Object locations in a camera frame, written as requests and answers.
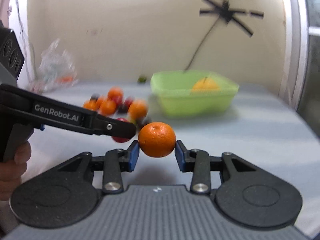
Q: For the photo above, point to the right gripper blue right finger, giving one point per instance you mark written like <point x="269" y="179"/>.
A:
<point x="197" y="162"/>

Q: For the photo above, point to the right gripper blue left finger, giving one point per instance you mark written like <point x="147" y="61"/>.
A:
<point x="118" y="161"/>

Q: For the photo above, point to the red cherry tomato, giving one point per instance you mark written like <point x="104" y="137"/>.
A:
<point x="127" y="103"/>
<point x="125" y="132"/>

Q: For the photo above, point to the large orange mandarin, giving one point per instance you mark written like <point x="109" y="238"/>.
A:
<point x="157" y="139"/>

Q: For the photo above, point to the orange kumquat with stem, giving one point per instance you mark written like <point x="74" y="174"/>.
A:
<point x="108" y="107"/>

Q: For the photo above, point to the small orange mandarin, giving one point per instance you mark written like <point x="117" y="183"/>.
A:
<point x="115" y="92"/>

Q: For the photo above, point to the yellow lemon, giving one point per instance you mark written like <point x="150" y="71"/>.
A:
<point x="205" y="84"/>

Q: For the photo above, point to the green lime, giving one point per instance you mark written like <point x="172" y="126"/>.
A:
<point x="142" y="79"/>

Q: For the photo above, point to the dark purple plum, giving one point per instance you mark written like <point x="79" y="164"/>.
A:
<point x="95" y="97"/>

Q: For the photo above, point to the person left hand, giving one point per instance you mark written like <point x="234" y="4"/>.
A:
<point x="11" y="172"/>

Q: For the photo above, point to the clear plastic bag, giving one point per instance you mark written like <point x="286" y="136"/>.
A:
<point x="55" y="63"/>

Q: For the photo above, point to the orange carrot in bag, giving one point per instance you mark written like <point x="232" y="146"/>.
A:
<point x="65" y="79"/>

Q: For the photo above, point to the small orange tomato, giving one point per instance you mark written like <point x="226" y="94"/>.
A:
<point x="91" y="105"/>

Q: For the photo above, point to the green plastic basket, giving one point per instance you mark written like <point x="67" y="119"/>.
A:
<point x="176" y="97"/>

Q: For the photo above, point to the black tape cross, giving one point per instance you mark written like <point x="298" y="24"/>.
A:
<point x="224" y="11"/>

